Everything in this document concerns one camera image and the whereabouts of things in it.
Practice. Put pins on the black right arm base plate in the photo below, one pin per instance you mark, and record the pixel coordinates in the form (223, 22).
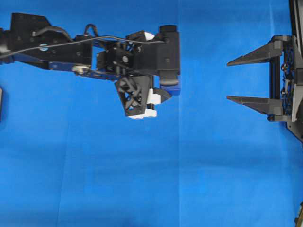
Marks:
(296, 128)

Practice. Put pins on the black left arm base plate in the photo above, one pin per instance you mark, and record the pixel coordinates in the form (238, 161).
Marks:
(1, 98)

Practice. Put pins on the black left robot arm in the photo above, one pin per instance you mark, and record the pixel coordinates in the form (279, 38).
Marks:
(32, 40)

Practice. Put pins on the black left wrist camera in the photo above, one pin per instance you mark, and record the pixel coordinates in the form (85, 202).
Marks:
(160, 56)

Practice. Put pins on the blue block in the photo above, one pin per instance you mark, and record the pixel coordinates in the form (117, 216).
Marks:
(174, 90)

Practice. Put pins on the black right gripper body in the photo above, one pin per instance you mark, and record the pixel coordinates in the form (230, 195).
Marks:
(286, 76)

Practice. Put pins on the black aluminium frame rail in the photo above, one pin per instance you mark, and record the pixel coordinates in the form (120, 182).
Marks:
(296, 17)

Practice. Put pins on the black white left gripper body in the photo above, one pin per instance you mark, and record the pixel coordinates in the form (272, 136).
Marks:
(138, 93)

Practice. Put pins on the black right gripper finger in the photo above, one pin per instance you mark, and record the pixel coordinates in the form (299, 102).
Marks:
(261, 55)
(262, 105)

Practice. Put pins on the blue table mat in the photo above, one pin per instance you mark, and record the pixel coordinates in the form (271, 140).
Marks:
(70, 158)

